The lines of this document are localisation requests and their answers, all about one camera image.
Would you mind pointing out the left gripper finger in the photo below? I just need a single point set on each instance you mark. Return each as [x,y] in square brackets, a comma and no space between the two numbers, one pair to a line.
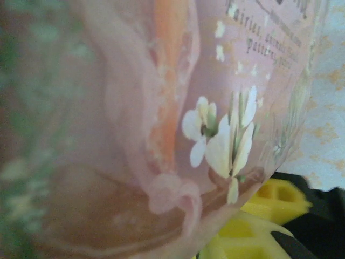
[242,242]

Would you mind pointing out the pink printed storybook box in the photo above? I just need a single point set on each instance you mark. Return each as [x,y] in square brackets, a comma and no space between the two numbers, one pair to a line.
[134,108]

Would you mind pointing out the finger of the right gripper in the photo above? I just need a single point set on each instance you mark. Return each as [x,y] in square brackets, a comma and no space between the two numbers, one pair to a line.
[318,215]

